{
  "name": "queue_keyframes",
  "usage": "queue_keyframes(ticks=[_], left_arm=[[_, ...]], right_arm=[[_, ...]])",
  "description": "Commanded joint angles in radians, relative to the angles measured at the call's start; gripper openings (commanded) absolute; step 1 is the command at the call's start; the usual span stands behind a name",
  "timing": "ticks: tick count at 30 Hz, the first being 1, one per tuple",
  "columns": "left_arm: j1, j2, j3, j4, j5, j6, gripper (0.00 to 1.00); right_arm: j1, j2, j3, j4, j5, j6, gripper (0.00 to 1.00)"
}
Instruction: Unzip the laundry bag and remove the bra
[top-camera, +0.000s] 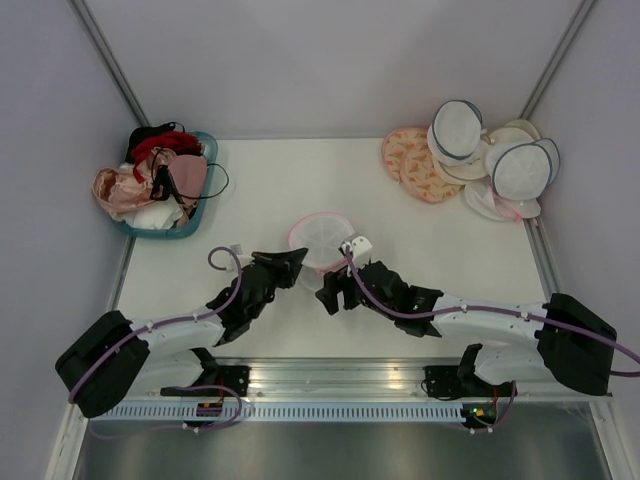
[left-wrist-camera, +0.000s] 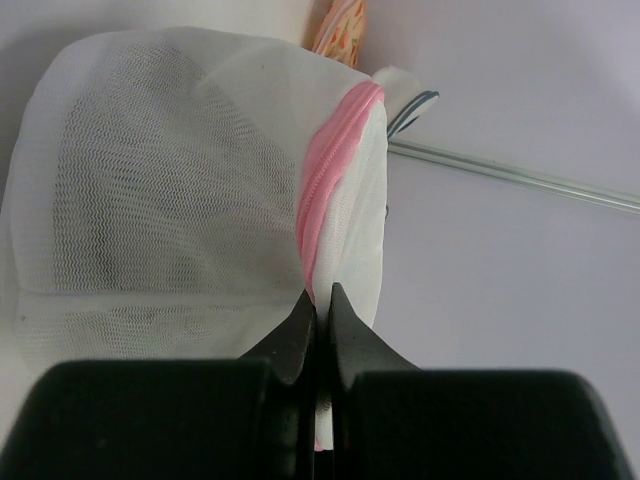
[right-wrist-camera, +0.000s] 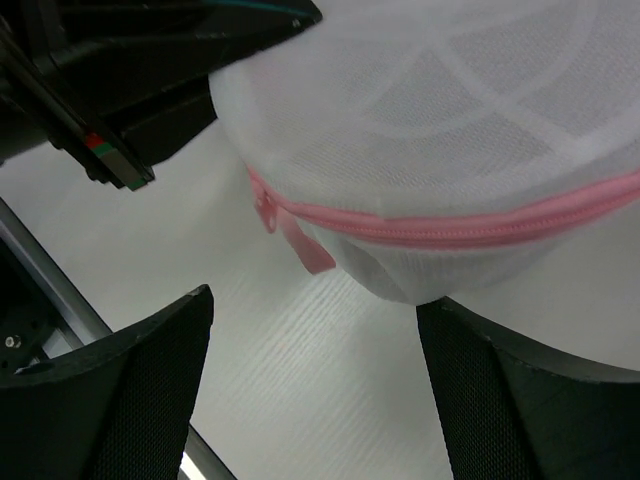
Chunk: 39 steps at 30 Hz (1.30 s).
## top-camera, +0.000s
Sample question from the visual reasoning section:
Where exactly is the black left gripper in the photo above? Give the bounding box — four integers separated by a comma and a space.
249, 248, 309, 319

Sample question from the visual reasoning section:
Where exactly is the white mesh bag pink zipper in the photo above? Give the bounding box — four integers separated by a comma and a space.
287, 212, 355, 292

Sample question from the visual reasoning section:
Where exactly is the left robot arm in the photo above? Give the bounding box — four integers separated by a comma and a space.
55, 247, 308, 419

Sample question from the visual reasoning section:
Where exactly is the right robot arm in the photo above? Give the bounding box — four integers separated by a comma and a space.
315, 261, 617, 396

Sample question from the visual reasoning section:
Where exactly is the dusty pink bra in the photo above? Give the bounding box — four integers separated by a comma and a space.
167, 155, 208, 201

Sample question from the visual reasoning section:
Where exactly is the white bra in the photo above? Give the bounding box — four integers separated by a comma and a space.
123, 201, 183, 230

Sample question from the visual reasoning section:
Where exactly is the black bra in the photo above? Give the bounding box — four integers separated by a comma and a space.
124, 120, 230, 202

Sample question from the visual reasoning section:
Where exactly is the floral peach laundry bag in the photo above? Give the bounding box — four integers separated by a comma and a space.
381, 127, 429, 181

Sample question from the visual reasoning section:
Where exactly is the red lace bra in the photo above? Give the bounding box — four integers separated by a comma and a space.
131, 131, 202, 163

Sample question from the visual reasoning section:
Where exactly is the flat white bag pink trim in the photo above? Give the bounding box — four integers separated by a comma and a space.
464, 178, 541, 222

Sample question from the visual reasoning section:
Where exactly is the peach satin bra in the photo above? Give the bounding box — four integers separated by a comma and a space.
91, 168, 154, 221

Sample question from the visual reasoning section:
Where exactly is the white mesh bag blue trim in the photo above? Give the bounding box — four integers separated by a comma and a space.
428, 100, 483, 166

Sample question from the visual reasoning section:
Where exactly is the large white bag blue trim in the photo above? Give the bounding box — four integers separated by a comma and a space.
484, 138, 561, 201

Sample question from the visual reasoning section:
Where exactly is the cream laundry bag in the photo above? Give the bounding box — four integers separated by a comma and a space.
427, 120, 540, 185

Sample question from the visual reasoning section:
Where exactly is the teal plastic basket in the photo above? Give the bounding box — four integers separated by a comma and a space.
92, 123, 218, 240

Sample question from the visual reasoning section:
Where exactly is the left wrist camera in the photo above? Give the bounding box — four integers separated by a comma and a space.
229, 244, 243, 257

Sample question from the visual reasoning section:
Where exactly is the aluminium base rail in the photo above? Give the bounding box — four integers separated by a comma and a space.
74, 355, 615, 401

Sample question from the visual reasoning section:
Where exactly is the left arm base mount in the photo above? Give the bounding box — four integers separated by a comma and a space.
160, 365, 250, 397

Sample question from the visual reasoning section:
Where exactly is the white slotted cable duct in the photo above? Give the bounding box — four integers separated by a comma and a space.
98, 401, 464, 423

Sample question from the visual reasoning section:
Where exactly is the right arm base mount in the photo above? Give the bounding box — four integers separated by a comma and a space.
423, 365, 481, 401

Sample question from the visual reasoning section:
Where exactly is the aluminium side rail right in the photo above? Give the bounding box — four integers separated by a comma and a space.
524, 218, 563, 300

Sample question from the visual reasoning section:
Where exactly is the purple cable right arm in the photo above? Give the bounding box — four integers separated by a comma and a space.
342, 247, 640, 436

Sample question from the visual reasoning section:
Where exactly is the aluminium frame post left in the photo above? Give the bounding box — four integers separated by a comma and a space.
68, 0, 150, 126

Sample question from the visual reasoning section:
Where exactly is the aluminium frame post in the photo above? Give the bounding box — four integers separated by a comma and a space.
519, 0, 599, 120
68, 0, 150, 126

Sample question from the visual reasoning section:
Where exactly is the aluminium frame post right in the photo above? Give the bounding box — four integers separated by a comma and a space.
519, 0, 599, 120

